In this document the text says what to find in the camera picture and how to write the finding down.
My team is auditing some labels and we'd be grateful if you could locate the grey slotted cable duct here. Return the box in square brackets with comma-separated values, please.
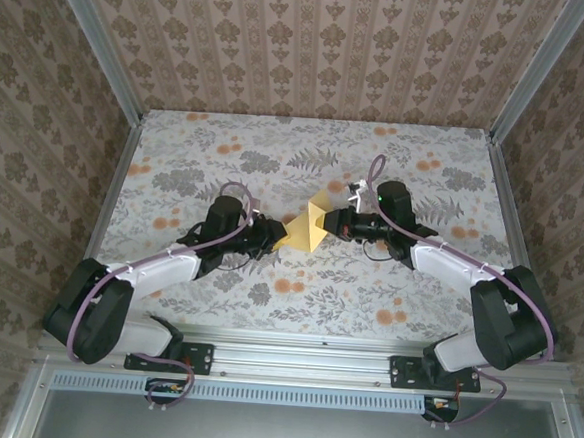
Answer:
[51, 368, 431, 416]

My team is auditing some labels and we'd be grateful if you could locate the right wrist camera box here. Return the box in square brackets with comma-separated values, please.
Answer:
[345, 179, 370, 209]

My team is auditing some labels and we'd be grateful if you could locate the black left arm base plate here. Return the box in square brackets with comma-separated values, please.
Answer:
[123, 336, 215, 376]

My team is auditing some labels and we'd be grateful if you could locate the aluminium mounting rail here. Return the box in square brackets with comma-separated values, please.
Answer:
[34, 314, 575, 403]

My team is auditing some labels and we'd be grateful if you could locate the yellow paper sheet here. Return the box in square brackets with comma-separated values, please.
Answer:
[274, 185, 333, 257]

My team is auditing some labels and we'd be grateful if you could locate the aluminium table side rail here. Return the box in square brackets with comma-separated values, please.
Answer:
[471, 136, 570, 363]
[57, 112, 146, 334]

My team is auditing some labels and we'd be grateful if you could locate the grey metal panel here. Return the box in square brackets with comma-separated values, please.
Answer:
[3, 364, 584, 438]

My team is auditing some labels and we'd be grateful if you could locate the thin black right gripper cable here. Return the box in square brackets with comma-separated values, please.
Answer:
[360, 235, 398, 263]

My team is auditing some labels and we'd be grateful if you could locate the floral print tablecloth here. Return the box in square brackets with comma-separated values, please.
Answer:
[66, 102, 547, 352]

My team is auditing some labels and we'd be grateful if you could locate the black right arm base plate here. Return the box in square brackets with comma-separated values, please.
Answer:
[387, 353, 484, 395]

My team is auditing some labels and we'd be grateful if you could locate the aluminium frame post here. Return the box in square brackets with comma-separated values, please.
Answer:
[36, 0, 152, 128]
[488, 0, 584, 151]

